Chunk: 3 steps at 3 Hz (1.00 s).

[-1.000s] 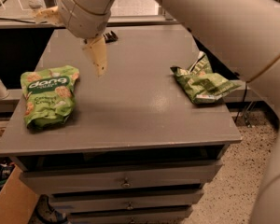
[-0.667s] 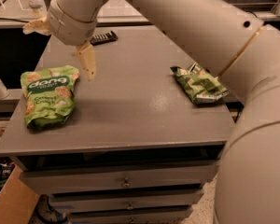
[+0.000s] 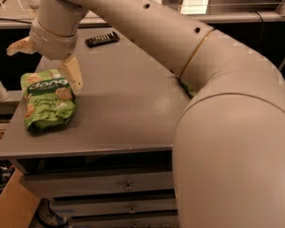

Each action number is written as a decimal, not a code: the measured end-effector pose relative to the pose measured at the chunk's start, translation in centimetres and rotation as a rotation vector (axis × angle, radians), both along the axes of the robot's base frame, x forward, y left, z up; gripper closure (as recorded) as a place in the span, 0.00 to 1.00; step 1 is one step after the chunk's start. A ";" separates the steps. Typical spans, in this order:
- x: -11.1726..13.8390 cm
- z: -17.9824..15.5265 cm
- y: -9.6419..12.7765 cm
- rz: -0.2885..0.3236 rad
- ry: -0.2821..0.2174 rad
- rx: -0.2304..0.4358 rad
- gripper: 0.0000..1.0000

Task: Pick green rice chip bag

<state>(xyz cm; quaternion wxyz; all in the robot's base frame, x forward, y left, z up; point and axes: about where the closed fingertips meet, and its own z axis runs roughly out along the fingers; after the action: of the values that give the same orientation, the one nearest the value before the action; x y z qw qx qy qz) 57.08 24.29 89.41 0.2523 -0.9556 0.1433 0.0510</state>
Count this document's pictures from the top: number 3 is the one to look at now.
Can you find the grey drawer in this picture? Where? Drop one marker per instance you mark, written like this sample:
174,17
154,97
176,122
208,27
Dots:
77,209
59,186
139,221

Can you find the bottom grey drawer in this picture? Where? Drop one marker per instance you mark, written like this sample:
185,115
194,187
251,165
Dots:
139,221

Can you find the top grey drawer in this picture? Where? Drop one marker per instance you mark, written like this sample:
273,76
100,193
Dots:
59,186

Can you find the grey metal rail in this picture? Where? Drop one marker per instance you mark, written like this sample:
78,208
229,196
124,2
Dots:
225,18

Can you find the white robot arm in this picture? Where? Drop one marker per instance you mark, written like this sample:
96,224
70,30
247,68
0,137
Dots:
229,143

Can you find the green rice chip bag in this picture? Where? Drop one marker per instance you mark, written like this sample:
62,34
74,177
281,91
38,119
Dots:
50,101

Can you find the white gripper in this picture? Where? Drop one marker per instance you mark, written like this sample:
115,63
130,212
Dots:
52,44

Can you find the middle grey drawer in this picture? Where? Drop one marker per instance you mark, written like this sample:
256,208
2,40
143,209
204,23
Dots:
77,209

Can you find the grey drawer cabinet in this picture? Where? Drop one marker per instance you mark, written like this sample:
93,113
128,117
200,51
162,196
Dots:
124,123

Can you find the black bit holder strip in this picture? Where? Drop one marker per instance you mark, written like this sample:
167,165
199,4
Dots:
101,40

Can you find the cardboard box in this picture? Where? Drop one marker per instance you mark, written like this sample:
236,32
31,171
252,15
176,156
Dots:
17,204

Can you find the crumpled green snack bag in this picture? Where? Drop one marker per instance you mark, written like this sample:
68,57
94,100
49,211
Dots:
190,91

